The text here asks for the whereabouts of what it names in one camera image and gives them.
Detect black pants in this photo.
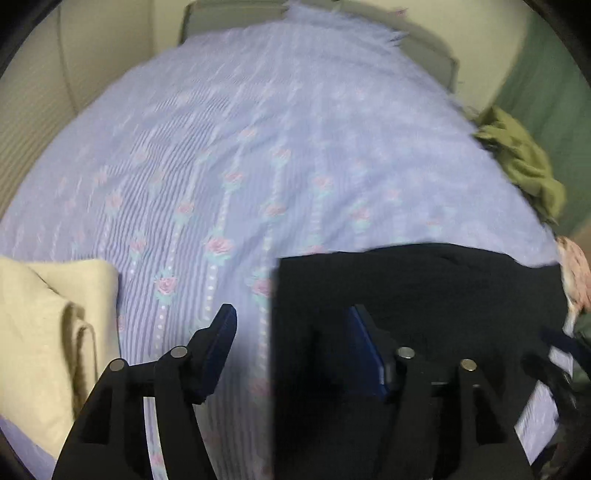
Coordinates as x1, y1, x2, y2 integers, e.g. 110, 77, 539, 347
271, 244, 567, 479

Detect cream folded garment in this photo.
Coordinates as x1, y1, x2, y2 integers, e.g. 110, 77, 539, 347
1, 257, 120, 458

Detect olive green knit sweater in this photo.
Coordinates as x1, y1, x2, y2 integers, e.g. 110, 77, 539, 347
474, 106, 566, 225

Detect green curtain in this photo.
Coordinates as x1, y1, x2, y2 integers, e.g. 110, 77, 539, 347
495, 13, 590, 234

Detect purple floral bed sheet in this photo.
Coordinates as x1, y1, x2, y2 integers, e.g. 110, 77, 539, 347
1, 6, 558, 479

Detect grey upholstered headboard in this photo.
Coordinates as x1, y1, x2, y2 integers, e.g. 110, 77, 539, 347
179, 1, 459, 93

